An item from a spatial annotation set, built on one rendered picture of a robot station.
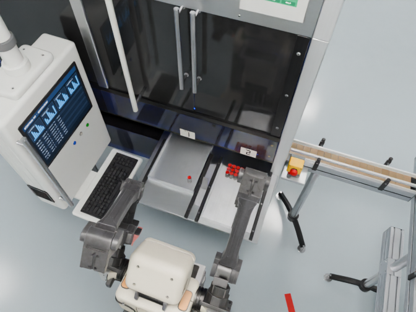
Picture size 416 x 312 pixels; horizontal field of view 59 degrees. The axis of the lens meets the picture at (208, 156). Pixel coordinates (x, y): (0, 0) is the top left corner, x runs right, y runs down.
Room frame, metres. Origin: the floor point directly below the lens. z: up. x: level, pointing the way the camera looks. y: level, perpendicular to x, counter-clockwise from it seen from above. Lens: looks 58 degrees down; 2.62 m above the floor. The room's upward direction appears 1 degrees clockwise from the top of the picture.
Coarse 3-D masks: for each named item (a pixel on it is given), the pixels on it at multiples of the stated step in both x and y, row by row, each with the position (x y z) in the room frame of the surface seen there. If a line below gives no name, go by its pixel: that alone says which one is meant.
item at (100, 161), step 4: (108, 148) 1.33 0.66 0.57; (112, 148) 1.32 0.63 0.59; (104, 152) 1.35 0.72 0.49; (108, 152) 1.33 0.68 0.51; (128, 152) 1.28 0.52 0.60; (100, 156) 1.36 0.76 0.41; (104, 156) 1.35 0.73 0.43; (136, 156) 1.26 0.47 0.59; (140, 156) 1.25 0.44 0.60; (100, 160) 1.37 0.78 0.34; (104, 160) 1.36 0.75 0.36; (144, 160) 1.24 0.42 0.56; (148, 160) 1.24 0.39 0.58; (96, 164) 1.39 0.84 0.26; (100, 164) 1.37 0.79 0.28; (144, 164) 1.25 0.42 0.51; (140, 168) 1.26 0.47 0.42; (136, 172) 1.27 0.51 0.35; (140, 172) 1.26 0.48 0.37; (136, 176) 1.28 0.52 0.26
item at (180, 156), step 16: (176, 144) 1.16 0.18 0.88; (192, 144) 1.16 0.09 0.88; (208, 144) 1.17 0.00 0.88; (160, 160) 1.05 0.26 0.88; (176, 160) 1.05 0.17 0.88; (192, 160) 1.06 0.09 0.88; (160, 176) 0.95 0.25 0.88; (176, 176) 0.95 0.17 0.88; (192, 176) 0.95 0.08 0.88; (192, 192) 0.85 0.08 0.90
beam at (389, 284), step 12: (396, 228) 0.81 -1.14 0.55; (384, 240) 0.76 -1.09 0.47; (396, 240) 0.74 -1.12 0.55; (384, 252) 0.69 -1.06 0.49; (396, 252) 0.67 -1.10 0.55; (384, 264) 0.61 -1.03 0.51; (384, 276) 0.54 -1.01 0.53; (396, 276) 0.53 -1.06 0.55; (384, 288) 0.46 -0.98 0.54; (396, 288) 0.47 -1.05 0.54; (384, 300) 0.40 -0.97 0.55; (396, 300) 0.40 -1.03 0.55
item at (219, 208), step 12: (216, 180) 0.93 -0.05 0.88; (228, 180) 0.94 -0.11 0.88; (216, 192) 0.86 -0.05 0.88; (228, 192) 0.87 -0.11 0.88; (216, 204) 0.79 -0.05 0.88; (228, 204) 0.79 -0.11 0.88; (204, 216) 0.73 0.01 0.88; (216, 216) 0.73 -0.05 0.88; (228, 216) 0.73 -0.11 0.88; (252, 216) 0.73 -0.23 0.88
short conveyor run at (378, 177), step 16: (304, 144) 1.13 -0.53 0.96; (320, 144) 1.14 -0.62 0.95; (288, 160) 1.06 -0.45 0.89; (320, 160) 1.00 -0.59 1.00; (336, 160) 1.05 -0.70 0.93; (352, 160) 1.05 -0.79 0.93; (368, 160) 1.03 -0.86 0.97; (336, 176) 0.98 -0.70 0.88; (352, 176) 0.95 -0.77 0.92; (368, 176) 0.95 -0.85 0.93; (384, 176) 0.93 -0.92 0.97; (400, 176) 0.95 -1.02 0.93; (384, 192) 0.89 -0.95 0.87; (400, 192) 0.87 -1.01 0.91
